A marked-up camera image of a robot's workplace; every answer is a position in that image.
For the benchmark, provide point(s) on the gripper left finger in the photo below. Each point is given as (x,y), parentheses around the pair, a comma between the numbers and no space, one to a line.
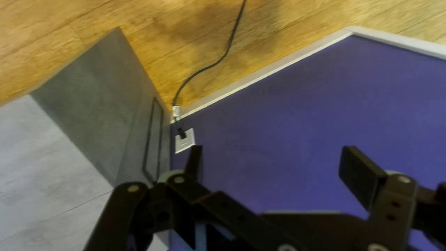
(190,195)

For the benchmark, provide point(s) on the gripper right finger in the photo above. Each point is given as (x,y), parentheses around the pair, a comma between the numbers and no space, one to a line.
(393,202)

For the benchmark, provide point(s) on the white wall socket plate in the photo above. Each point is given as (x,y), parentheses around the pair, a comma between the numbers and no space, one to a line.
(186,142)

